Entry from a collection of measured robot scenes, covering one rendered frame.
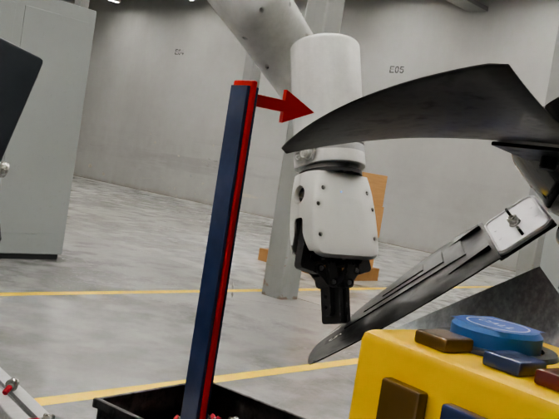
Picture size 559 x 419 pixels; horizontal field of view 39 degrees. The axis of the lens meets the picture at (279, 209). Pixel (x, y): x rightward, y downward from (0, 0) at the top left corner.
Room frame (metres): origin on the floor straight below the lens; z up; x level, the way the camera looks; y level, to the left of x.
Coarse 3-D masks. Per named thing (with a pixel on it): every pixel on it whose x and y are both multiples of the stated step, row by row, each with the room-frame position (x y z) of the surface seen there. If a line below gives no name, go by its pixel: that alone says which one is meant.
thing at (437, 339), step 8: (416, 336) 0.33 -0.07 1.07; (424, 336) 0.33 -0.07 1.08; (432, 336) 0.33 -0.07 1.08; (440, 336) 0.33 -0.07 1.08; (448, 336) 0.33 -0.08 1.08; (456, 336) 0.33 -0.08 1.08; (424, 344) 0.33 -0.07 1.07; (432, 344) 0.33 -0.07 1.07; (440, 344) 0.32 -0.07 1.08; (448, 344) 0.32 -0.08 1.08; (456, 344) 0.32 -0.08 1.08; (464, 344) 0.33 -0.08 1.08; (472, 344) 0.33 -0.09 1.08
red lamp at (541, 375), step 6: (540, 372) 0.29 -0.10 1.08; (546, 372) 0.29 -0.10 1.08; (552, 372) 0.29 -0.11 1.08; (558, 372) 0.29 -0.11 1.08; (534, 378) 0.29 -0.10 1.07; (540, 378) 0.29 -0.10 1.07; (546, 378) 0.29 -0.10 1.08; (552, 378) 0.28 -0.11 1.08; (558, 378) 0.28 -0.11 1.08; (540, 384) 0.29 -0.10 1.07; (546, 384) 0.29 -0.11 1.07; (552, 384) 0.28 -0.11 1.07; (558, 384) 0.28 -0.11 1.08; (558, 390) 0.28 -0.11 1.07
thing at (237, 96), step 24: (240, 96) 0.55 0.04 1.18; (240, 120) 0.55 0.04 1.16; (240, 144) 0.55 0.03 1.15; (216, 192) 0.56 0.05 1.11; (216, 216) 0.56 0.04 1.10; (216, 240) 0.56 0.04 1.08; (216, 264) 0.55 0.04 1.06; (216, 288) 0.55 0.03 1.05; (192, 360) 0.56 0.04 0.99; (192, 384) 0.56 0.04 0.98; (192, 408) 0.55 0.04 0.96
